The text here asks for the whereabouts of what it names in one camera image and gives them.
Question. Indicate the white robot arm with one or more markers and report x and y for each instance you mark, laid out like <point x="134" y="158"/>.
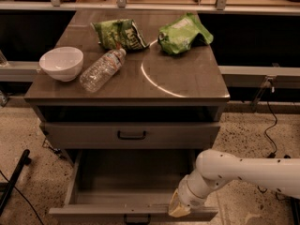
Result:
<point x="213" y="170"/>

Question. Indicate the black stand leg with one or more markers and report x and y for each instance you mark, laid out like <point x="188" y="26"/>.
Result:
<point x="7" y="187"/>
<point x="295" y="205"/>

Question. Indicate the grey drawer cabinet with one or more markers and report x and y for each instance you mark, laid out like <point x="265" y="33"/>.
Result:
<point x="150" y="87"/>

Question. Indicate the black right stand leg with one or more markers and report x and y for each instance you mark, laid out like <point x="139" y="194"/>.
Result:
<point x="295" y="205"/>

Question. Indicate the green kettle chips bag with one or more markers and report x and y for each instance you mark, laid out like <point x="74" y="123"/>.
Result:
<point x="121" y="33"/>

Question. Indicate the metal rail bracket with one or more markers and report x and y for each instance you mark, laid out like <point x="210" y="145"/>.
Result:
<point x="267" y="83"/>

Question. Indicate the grey drawer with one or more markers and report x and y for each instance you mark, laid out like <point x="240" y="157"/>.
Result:
<point x="131" y="135"/>
<point x="128" y="186"/>

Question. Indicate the clear plastic water bottle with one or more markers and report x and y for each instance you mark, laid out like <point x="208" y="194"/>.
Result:
<point x="102" y="70"/>

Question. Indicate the black left stand leg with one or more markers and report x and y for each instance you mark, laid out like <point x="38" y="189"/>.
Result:
<point x="7" y="187"/>

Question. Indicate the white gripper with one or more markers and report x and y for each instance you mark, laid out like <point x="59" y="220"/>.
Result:
<point x="188" y="197"/>

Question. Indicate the crumpled green snack bag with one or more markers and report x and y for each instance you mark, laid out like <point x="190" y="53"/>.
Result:
<point x="180" y="35"/>

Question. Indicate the white ceramic bowl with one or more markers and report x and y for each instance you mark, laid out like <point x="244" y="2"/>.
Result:
<point x="63" y="64"/>

